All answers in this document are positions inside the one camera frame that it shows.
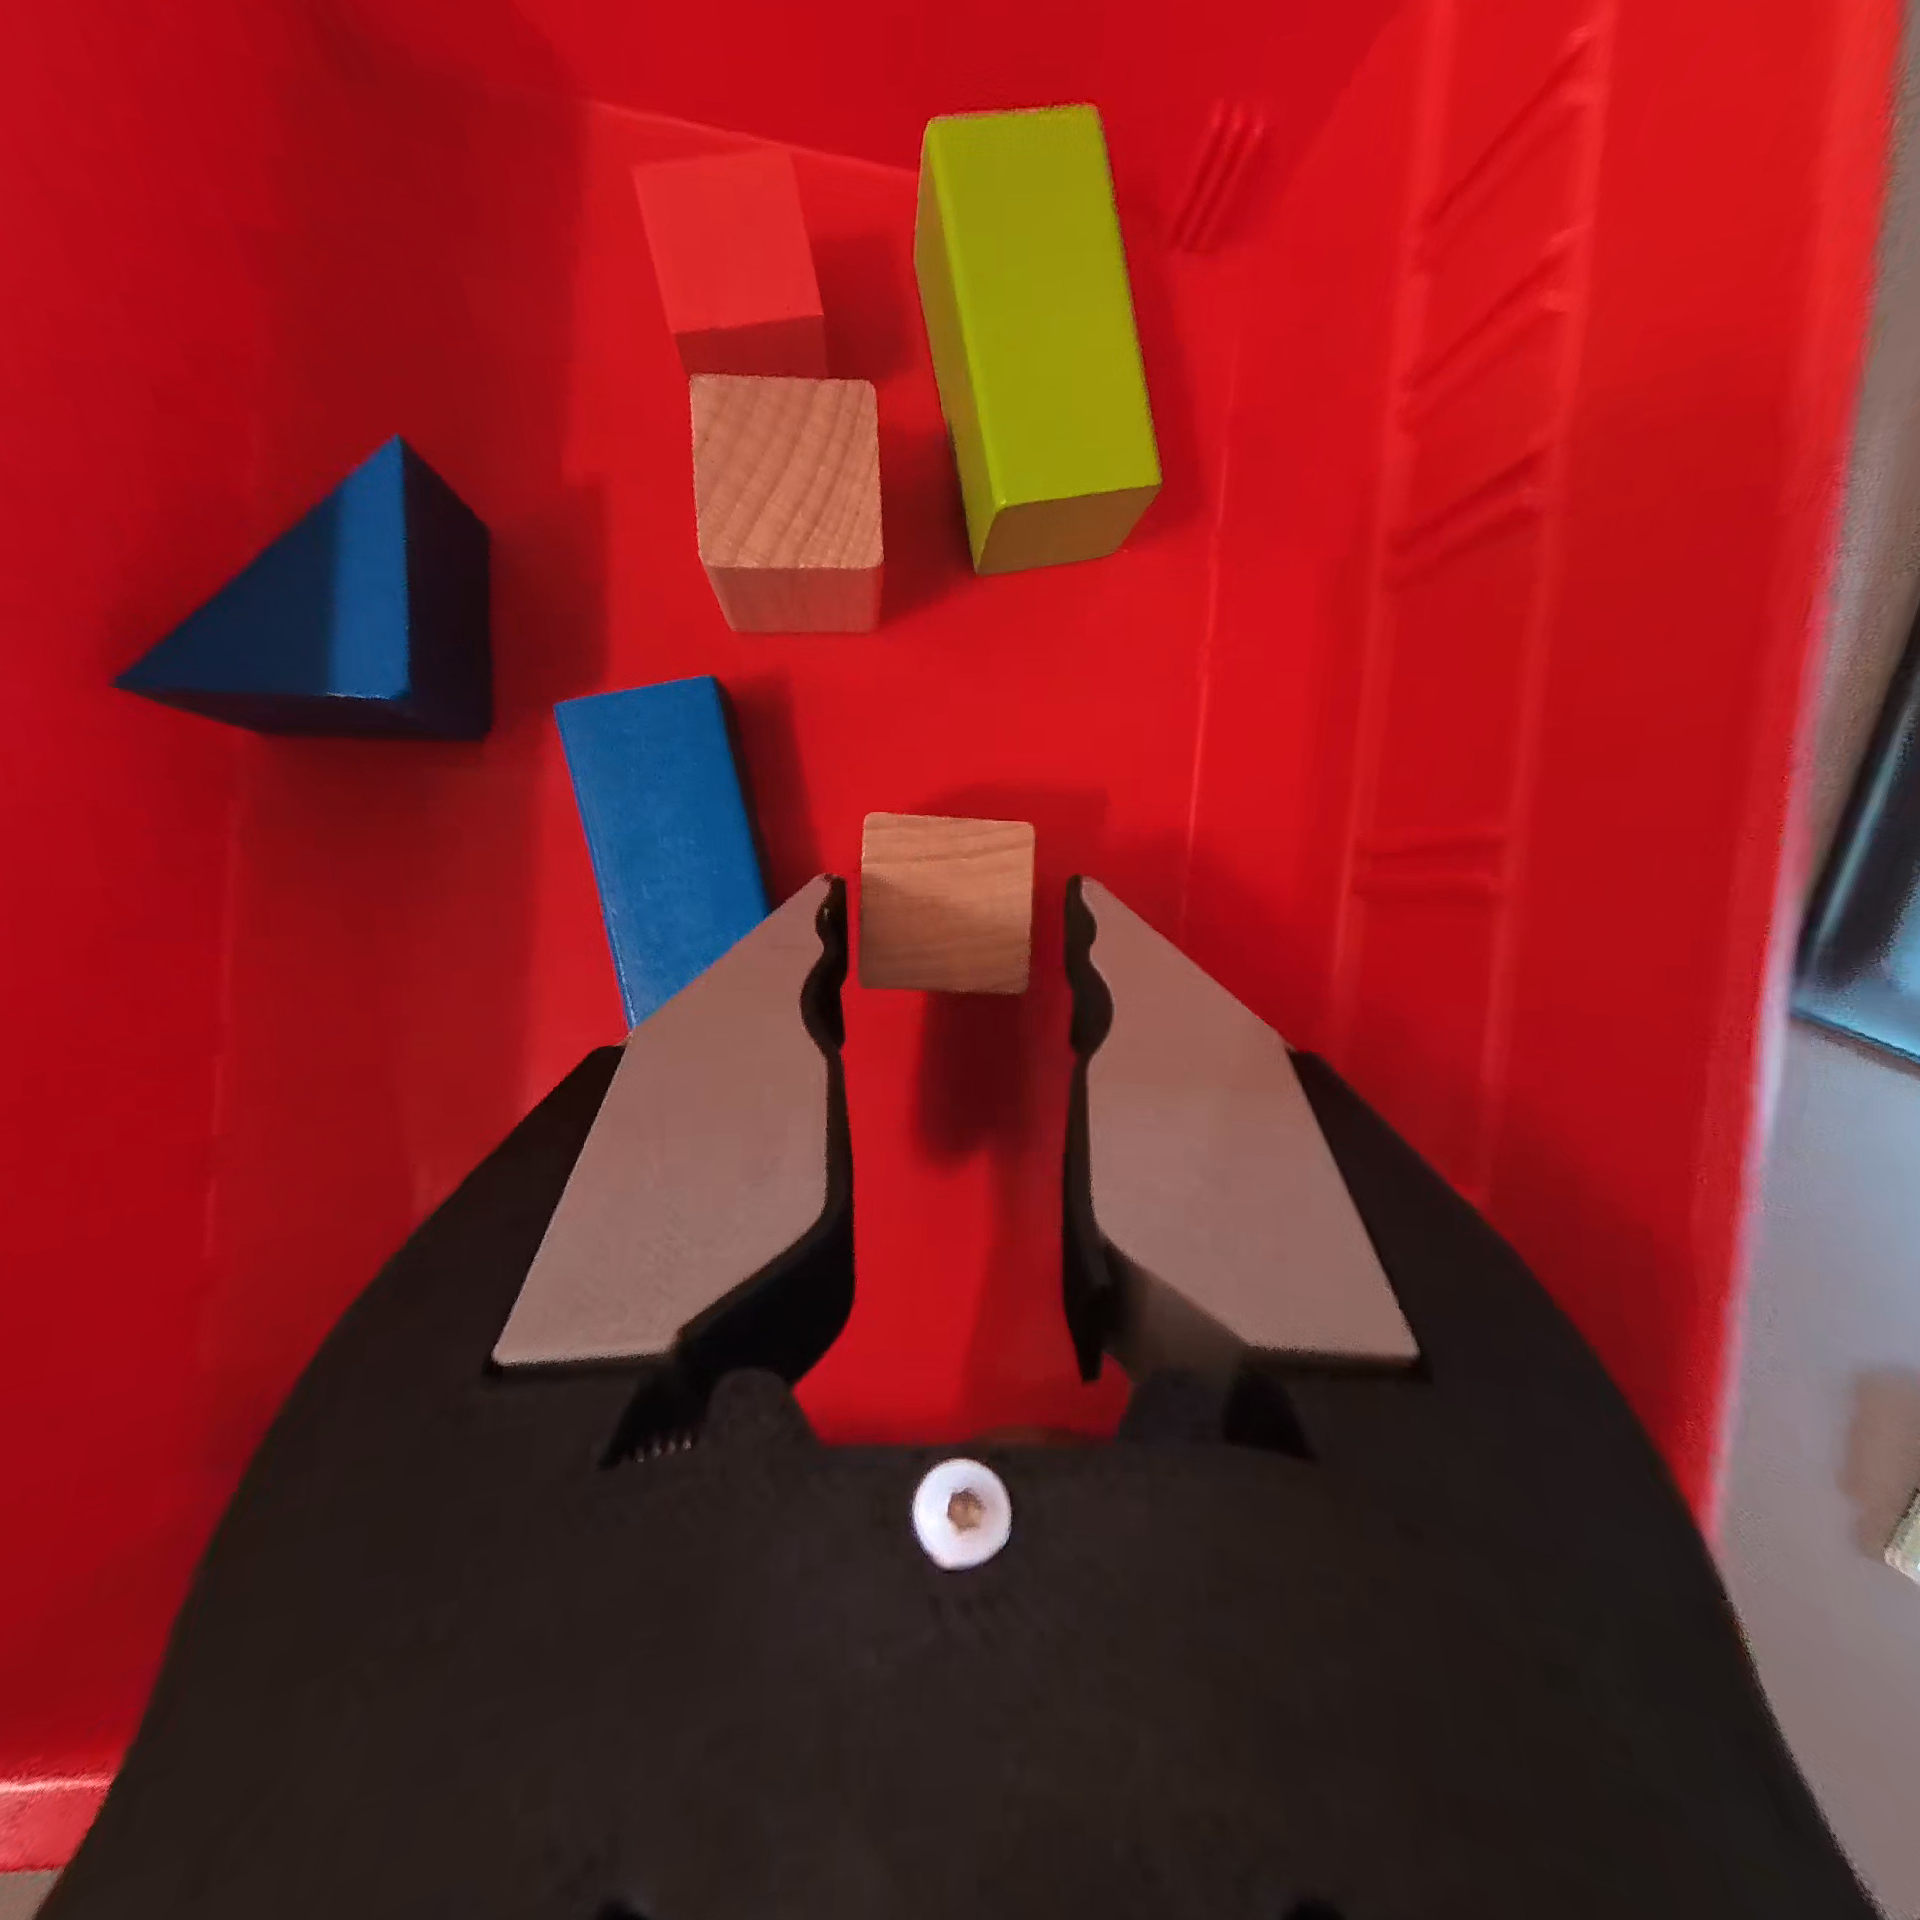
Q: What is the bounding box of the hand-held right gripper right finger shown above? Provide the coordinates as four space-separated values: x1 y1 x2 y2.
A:
1058 874 1422 1391

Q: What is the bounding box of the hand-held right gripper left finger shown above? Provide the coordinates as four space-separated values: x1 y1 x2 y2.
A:
491 874 859 1402

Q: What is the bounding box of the natural wooden cube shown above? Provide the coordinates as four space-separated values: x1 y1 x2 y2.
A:
857 813 1039 995
690 376 886 635

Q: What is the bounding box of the red plastic bin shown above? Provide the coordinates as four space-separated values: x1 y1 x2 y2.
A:
0 0 1900 1869

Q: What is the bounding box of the dark flat object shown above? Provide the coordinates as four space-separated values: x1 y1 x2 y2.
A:
1793 632 1920 1074

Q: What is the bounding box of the blue rectangular wooden block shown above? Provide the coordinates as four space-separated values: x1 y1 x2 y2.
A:
553 675 770 1034

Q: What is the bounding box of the blue triangular wooden prism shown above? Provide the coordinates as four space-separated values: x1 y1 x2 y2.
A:
113 435 494 743

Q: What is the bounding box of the lime green long block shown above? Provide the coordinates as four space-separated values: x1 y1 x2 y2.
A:
913 103 1163 577

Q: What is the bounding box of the red wooden block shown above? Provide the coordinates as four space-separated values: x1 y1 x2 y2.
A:
632 147 831 379

